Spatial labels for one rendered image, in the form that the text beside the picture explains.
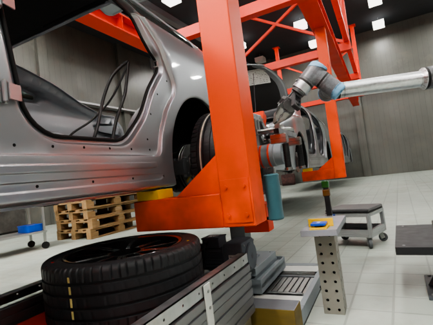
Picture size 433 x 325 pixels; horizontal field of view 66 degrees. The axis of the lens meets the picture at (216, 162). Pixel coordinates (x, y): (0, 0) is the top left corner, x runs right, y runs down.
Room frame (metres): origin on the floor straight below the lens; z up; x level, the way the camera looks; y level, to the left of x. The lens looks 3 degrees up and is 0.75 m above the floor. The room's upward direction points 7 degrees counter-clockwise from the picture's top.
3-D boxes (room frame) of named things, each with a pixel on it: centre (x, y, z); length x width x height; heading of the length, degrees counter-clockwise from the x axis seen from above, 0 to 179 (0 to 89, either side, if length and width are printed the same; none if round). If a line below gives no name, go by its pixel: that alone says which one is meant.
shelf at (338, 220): (1.78, -0.53, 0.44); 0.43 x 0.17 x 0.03; 154
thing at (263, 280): (2.15, -0.11, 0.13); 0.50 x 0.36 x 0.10; 154
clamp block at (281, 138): (1.81, -0.36, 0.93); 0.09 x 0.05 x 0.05; 64
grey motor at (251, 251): (1.89, 0.06, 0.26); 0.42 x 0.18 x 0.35; 64
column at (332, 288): (1.75, -0.52, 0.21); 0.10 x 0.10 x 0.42; 64
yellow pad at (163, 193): (1.81, 0.35, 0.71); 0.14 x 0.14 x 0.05; 64
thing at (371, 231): (3.08, -1.20, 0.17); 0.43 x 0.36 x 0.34; 45
